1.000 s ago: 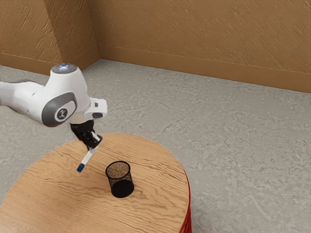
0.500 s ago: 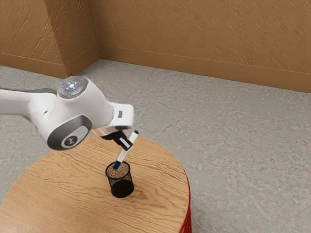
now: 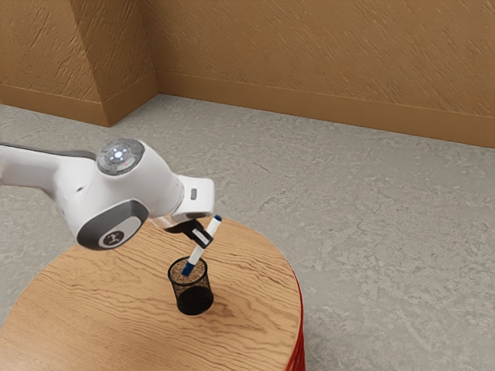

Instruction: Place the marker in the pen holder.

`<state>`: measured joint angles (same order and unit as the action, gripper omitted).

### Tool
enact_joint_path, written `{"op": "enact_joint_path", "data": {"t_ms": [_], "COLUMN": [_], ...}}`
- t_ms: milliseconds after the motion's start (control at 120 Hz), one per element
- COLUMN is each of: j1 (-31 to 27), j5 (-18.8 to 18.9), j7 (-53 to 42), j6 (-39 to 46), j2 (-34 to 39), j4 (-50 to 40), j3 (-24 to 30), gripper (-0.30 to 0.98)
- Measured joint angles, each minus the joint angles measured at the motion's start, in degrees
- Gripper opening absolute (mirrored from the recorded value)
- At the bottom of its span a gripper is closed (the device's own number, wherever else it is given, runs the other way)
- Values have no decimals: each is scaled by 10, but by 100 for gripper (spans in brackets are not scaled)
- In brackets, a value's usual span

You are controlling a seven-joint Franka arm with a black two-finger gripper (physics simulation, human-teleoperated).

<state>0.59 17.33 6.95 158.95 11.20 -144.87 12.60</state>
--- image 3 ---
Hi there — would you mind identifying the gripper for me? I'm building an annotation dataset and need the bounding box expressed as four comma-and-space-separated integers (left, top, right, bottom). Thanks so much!
163, 218, 215, 249

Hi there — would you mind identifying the white blue marker pen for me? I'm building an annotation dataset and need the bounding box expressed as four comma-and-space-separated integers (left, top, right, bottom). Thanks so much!
181, 214, 223, 277

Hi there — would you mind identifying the black mesh pen holder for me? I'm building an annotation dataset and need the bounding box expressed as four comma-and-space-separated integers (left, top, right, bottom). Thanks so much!
167, 257, 214, 316

